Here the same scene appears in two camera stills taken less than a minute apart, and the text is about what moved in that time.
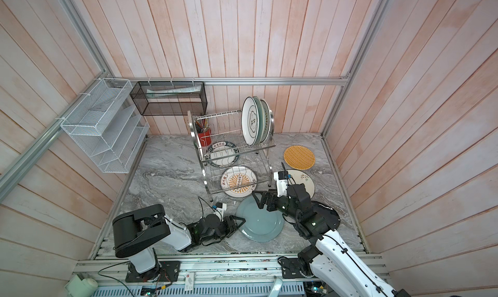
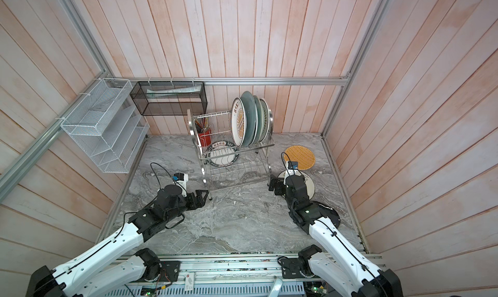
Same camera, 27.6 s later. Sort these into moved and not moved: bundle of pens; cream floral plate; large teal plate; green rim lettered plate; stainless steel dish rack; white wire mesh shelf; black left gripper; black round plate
Moved: black left gripper; large teal plate
Not moved: cream floral plate; white wire mesh shelf; stainless steel dish rack; black round plate; bundle of pens; green rim lettered plate
